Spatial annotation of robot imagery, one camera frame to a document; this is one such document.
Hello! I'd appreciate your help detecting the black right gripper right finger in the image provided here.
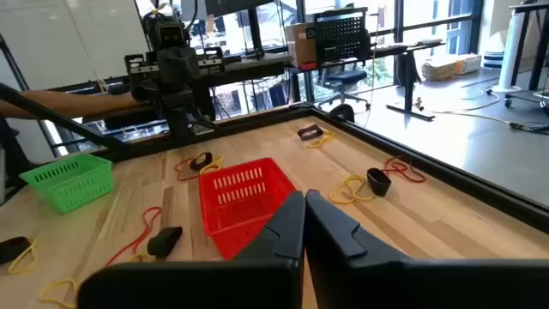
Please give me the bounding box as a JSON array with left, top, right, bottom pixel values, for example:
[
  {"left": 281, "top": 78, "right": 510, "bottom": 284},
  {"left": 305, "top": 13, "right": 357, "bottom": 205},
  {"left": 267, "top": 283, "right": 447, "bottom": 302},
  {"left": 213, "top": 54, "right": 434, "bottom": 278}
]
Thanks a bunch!
[{"left": 305, "top": 189, "right": 549, "bottom": 309}]

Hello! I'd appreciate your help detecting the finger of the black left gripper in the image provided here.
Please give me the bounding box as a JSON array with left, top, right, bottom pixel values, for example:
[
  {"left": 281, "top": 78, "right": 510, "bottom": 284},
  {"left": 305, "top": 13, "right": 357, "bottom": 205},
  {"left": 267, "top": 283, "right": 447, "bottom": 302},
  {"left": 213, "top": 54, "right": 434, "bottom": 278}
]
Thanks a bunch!
[
  {"left": 178, "top": 46, "right": 201, "bottom": 91},
  {"left": 156, "top": 46, "right": 179, "bottom": 91}
]

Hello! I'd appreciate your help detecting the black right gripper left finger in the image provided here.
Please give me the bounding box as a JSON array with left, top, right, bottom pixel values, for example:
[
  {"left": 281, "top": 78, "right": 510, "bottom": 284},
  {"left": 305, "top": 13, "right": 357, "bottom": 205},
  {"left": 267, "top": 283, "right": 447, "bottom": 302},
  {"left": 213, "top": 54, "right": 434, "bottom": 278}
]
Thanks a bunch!
[{"left": 76, "top": 191, "right": 306, "bottom": 309}]

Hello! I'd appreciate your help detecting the person's forearm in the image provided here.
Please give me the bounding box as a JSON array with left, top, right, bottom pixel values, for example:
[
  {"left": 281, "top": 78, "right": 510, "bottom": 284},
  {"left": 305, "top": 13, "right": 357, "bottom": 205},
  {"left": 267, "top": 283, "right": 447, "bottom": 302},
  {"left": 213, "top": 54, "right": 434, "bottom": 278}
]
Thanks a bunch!
[{"left": 0, "top": 88, "right": 149, "bottom": 120}]

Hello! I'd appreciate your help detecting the black office desk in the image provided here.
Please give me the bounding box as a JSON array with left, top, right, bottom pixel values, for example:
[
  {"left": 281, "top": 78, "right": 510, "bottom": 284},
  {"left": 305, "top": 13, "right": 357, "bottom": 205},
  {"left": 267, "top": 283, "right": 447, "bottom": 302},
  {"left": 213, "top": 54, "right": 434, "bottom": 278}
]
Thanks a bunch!
[{"left": 195, "top": 53, "right": 297, "bottom": 89}]

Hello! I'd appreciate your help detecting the red plastic basket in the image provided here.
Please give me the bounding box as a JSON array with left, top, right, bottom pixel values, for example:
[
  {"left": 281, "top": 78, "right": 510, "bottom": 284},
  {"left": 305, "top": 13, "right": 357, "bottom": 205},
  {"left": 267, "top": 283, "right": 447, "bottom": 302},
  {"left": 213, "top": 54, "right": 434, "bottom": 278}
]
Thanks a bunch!
[{"left": 198, "top": 157, "right": 298, "bottom": 262}]

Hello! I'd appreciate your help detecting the whiteboard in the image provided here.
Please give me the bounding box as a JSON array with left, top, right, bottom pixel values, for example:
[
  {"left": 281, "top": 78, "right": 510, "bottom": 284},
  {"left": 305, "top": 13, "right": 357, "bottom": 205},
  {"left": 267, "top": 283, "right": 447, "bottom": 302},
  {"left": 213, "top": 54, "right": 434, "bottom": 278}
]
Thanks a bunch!
[{"left": 0, "top": 0, "right": 149, "bottom": 94}]

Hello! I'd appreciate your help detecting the black clip near top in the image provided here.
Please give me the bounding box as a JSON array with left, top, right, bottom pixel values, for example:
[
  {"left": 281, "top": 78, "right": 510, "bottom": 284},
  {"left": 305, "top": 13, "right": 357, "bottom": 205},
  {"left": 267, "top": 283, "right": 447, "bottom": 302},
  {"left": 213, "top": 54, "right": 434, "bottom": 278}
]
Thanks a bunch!
[{"left": 366, "top": 167, "right": 393, "bottom": 197}]

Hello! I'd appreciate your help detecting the cardboard box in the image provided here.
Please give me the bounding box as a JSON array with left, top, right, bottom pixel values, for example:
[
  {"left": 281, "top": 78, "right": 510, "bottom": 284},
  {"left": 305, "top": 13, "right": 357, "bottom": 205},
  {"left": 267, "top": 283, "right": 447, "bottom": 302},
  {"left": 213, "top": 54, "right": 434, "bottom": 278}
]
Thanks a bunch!
[{"left": 284, "top": 21, "right": 318, "bottom": 70}]

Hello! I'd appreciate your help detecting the green plastic basket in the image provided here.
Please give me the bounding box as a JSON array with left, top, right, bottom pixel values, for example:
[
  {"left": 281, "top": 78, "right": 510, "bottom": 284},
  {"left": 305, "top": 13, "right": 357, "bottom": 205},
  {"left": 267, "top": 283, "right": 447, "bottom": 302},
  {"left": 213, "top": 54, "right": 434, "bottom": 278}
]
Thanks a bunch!
[{"left": 18, "top": 153, "right": 116, "bottom": 215}]

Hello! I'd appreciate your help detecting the black office chair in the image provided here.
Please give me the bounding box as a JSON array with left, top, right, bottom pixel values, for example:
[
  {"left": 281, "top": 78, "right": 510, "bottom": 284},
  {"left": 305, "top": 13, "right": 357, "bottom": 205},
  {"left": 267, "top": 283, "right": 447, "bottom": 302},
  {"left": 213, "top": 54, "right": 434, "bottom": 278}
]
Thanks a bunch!
[{"left": 317, "top": 64, "right": 372, "bottom": 111}]

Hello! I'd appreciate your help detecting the black perforated panel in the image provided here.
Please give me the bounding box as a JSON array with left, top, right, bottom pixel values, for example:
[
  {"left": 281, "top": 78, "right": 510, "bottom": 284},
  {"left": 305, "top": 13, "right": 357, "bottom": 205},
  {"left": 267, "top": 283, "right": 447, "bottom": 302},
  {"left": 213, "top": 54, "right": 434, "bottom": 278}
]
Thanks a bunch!
[{"left": 312, "top": 7, "right": 372, "bottom": 65}]

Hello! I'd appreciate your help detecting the black standing desk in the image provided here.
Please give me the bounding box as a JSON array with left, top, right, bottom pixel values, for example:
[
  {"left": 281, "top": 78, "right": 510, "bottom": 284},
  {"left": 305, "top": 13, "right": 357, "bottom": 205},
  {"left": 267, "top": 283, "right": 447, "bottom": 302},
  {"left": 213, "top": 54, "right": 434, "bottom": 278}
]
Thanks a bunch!
[{"left": 371, "top": 38, "right": 447, "bottom": 123}]

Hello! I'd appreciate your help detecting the white flat box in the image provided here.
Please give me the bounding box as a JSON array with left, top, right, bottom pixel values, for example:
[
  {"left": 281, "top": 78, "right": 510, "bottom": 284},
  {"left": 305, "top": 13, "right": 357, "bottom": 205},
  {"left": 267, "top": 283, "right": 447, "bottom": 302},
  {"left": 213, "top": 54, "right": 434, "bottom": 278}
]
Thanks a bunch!
[{"left": 454, "top": 53, "right": 484, "bottom": 76}]

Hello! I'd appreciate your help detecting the striped round container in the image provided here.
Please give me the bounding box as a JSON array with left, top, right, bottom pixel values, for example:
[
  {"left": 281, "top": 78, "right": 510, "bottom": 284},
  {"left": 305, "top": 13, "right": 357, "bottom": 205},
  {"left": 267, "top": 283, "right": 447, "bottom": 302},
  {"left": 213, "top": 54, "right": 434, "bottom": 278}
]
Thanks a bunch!
[{"left": 483, "top": 50, "right": 506, "bottom": 70}]

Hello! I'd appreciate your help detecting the black tall table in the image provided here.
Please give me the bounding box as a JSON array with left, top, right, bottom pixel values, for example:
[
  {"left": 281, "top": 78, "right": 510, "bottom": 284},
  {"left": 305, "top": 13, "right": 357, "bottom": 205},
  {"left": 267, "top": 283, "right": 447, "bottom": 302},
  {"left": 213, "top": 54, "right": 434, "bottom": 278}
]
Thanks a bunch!
[{"left": 508, "top": 0, "right": 549, "bottom": 94}]

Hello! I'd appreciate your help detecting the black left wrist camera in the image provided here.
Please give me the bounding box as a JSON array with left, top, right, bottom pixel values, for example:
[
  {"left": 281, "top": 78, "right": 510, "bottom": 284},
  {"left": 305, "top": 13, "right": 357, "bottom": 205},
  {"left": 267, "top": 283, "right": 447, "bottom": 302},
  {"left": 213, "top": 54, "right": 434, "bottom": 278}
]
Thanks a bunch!
[{"left": 145, "top": 15, "right": 190, "bottom": 51}]

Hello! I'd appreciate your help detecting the black frame clamp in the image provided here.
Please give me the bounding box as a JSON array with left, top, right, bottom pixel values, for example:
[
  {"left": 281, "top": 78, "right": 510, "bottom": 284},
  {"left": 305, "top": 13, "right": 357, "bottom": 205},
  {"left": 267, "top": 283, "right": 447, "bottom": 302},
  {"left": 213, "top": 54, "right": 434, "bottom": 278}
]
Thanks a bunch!
[{"left": 328, "top": 102, "right": 356, "bottom": 124}]

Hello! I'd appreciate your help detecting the grey floor cable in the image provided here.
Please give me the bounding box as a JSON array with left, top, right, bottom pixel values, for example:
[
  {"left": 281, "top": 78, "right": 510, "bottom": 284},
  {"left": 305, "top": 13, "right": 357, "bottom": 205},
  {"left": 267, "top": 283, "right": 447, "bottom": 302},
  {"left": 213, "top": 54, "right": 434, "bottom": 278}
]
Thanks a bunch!
[{"left": 432, "top": 88, "right": 549, "bottom": 134}]

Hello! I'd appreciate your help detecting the white pedestal column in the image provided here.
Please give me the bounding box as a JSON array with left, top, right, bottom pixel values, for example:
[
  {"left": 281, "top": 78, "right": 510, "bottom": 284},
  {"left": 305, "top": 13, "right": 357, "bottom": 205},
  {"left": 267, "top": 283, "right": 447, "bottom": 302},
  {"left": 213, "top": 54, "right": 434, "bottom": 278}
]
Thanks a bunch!
[{"left": 491, "top": 10, "right": 527, "bottom": 94}]

